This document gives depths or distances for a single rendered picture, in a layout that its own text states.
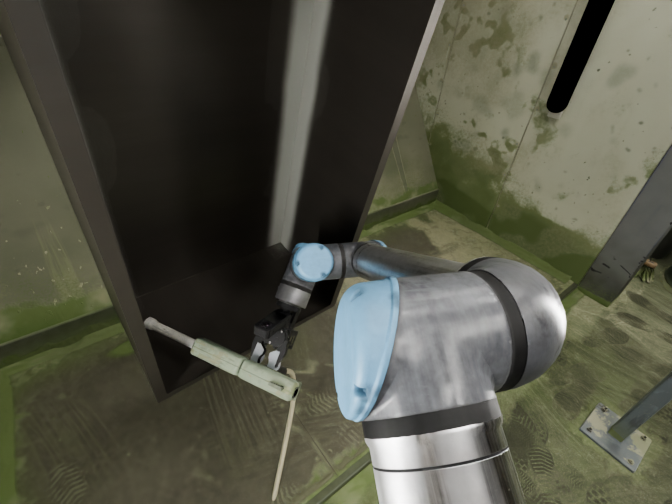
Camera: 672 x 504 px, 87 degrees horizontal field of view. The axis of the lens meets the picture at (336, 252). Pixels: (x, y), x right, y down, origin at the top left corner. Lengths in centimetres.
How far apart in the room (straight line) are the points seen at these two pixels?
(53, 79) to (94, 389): 140
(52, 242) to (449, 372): 171
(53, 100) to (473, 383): 48
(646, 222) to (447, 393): 212
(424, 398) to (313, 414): 123
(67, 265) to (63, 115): 138
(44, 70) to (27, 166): 142
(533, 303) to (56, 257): 174
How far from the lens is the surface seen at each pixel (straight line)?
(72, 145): 51
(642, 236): 238
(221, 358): 100
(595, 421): 194
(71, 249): 184
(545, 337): 36
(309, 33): 104
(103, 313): 186
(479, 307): 32
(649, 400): 177
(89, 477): 157
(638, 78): 227
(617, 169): 232
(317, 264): 84
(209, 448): 148
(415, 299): 30
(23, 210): 186
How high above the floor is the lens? 137
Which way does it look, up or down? 37 degrees down
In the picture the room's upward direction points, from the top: 6 degrees clockwise
